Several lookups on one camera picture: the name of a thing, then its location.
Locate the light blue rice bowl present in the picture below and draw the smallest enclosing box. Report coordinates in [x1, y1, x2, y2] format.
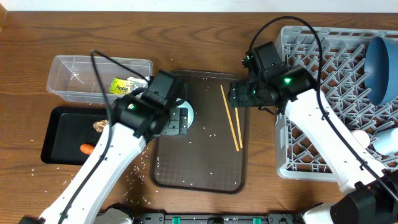
[178, 101, 195, 128]

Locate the orange carrot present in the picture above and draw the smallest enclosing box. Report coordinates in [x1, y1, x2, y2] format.
[80, 144, 95, 155]

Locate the grey dishwasher rack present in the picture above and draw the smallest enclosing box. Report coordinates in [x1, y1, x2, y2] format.
[275, 26, 397, 182]

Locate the wooden chopstick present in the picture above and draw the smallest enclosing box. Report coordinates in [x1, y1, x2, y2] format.
[234, 108, 243, 149]
[220, 85, 239, 152]

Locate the dark blue plate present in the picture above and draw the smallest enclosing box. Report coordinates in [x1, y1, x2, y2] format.
[364, 36, 397, 105]

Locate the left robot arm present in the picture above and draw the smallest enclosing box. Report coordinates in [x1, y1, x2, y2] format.
[20, 93, 193, 223]

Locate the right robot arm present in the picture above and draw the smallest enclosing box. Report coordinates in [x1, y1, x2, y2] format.
[228, 68, 397, 223]

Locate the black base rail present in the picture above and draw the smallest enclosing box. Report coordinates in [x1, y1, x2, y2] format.
[93, 203, 312, 224]

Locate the brown mushroom piece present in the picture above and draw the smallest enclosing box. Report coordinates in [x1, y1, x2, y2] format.
[93, 119, 109, 133]

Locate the clear plastic bin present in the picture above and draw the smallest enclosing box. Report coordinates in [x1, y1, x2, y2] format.
[47, 55, 153, 104]

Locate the black plastic tray bin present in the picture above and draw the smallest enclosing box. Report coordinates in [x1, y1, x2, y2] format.
[40, 106, 106, 165]

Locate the foil snack wrapper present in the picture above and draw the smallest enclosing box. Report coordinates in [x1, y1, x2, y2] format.
[109, 77, 147, 95]

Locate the brown serving tray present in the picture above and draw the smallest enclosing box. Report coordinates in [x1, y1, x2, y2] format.
[150, 70, 249, 194]

